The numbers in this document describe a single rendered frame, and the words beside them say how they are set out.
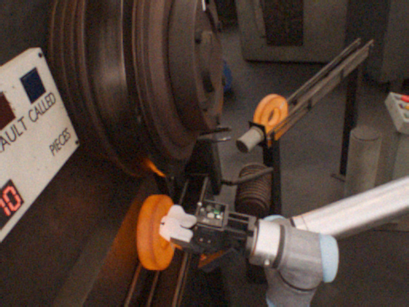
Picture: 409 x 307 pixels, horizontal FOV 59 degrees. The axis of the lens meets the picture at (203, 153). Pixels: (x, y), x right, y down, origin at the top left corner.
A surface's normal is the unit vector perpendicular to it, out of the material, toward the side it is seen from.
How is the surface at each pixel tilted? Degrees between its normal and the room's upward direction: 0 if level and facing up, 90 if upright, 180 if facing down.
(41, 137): 90
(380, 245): 0
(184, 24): 39
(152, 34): 57
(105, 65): 66
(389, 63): 90
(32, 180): 90
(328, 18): 90
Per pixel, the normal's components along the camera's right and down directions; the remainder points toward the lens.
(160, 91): 0.26, 0.43
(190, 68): -0.22, 0.33
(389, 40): 0.07, 0.56
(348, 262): -0.14, -0.81
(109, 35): -0.23, 0.02
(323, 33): -0.41, 0.57
